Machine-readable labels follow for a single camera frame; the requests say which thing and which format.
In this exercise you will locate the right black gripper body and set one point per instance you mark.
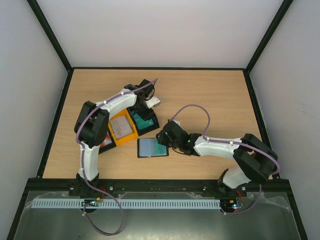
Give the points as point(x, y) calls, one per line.
point(162, 137)

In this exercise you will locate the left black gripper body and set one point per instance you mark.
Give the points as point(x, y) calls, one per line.
point(140, 111)

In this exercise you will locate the teal credit card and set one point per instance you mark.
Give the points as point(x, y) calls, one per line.
point(159, 149)

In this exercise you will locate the black card holder wallet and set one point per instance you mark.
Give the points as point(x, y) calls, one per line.
point(145, 148)

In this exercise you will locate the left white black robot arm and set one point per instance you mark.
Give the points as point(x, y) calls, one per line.
point(92, 124)

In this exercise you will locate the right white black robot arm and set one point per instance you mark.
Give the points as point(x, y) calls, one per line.
point(256, 162)

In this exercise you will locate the black bin with teal cards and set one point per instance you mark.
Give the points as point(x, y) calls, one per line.
point(147, 130)

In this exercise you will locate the teal cards stack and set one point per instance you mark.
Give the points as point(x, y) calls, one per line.
point(140, 123)

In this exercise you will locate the yellow bin with white cards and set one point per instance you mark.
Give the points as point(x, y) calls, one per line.
point(128, 138)

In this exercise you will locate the red white cards stack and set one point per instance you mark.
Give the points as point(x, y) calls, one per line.
point(107, 141)

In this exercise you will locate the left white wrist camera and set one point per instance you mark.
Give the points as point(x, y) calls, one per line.
point(152, 102)

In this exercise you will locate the light blue slotted cable duct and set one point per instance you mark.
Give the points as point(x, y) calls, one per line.
point(67, 203)

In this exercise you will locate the black cage frame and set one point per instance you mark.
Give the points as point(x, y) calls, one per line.
point(275, 185)

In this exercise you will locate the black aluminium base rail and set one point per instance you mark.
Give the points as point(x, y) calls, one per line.
point(115, 187)

